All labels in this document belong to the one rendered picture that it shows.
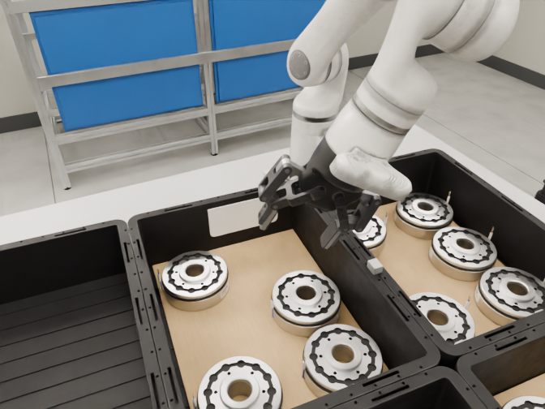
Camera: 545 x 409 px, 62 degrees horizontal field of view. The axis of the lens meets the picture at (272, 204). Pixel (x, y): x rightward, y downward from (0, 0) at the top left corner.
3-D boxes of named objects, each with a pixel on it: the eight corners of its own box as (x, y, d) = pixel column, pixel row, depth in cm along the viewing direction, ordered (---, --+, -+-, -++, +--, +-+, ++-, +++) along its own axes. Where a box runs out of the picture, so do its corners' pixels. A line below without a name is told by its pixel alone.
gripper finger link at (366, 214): (375, 198, 54) (349, 230, 58) (388, 203, 55) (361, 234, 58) (371, 184, 56) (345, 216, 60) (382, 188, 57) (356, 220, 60)
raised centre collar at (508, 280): (542, 298, 66) (543, 295, 66) (515, 307, 65) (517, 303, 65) (517, 275, 70) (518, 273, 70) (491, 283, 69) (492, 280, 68)
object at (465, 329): (490, 336, 62) (491, 333, 61) (432, 363, 58) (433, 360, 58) (439, 286, 69) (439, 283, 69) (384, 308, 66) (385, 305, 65)
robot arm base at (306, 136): (281, 174, 107) (285, 106, 97) (317, 169, 109) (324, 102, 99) (297, 195, 100) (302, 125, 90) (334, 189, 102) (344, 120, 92)
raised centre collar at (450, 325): (462, 326, 62) (464, 323, 62) (435, 338, 61) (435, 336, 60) (438, 301, 66) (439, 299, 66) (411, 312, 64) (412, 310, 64)
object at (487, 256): (509, 259, 74) (511, 256, 73) (461, 276, 71) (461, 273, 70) (466, 223, 81) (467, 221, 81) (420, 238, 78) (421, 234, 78)
